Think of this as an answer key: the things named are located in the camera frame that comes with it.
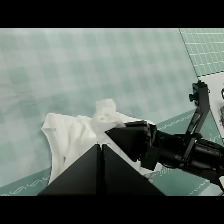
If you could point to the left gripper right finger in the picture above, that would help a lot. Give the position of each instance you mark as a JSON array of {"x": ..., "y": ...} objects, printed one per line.
[{"x": 125, "y": 178}]

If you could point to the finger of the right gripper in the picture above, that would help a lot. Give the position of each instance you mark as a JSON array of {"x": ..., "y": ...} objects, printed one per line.
[
  {"x": 136, "y": 123},
  {"x": 131, "y": 140}
]

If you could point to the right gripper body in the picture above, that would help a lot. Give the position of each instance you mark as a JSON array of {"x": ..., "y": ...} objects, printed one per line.
[{"x": 152, "y": 146}]

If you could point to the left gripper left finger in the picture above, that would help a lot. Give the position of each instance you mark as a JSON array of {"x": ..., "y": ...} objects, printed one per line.
[{"x": 80, "y": 176}]

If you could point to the white T-shirt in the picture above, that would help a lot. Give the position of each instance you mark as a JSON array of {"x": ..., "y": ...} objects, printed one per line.
[{"x": 71, "y": 136}]

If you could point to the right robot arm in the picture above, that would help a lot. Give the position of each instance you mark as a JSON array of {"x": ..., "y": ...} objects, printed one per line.
[{"x": 196, "y": 155}]

